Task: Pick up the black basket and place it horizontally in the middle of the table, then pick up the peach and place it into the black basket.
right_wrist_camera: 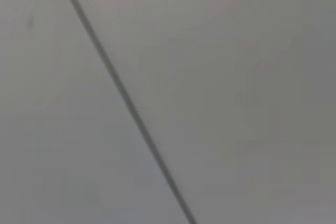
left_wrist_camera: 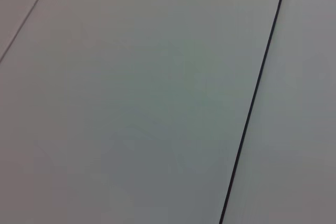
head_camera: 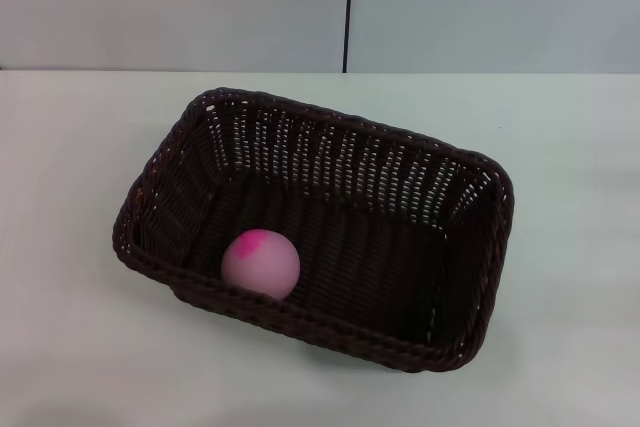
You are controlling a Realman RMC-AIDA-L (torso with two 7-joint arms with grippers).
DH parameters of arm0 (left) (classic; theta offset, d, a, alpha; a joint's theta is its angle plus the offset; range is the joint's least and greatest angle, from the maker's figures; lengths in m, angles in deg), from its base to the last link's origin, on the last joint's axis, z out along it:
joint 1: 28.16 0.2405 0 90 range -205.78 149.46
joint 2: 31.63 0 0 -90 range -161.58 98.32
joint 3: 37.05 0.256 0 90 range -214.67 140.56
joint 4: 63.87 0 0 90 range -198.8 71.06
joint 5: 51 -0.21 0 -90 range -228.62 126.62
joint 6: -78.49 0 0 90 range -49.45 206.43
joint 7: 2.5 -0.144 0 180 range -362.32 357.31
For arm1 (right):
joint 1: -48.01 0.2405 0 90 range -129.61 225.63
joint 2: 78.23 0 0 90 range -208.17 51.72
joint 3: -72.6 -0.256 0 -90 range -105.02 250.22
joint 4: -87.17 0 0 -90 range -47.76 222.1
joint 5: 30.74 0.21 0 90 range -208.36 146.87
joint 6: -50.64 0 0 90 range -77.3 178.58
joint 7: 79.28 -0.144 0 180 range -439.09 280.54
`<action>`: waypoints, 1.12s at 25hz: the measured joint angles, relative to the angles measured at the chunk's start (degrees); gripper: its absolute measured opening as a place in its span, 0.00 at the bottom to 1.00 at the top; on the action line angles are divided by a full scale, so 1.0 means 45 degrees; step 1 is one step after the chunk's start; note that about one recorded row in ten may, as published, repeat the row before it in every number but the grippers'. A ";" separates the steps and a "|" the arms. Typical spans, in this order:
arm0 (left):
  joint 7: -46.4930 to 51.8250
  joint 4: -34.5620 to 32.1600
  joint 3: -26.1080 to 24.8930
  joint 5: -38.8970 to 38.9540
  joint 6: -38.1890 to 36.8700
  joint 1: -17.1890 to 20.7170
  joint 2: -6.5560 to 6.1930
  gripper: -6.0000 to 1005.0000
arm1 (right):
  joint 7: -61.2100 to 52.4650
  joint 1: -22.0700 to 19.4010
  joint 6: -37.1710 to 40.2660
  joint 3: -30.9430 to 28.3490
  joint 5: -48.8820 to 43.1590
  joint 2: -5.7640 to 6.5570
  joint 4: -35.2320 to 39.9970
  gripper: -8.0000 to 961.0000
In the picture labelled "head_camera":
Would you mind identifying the pink peach ball toy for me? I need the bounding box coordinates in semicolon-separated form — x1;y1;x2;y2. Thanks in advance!
220;228;302;301

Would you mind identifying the dark brown woven basket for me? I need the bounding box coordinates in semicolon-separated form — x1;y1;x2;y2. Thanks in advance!
112;87;516;376

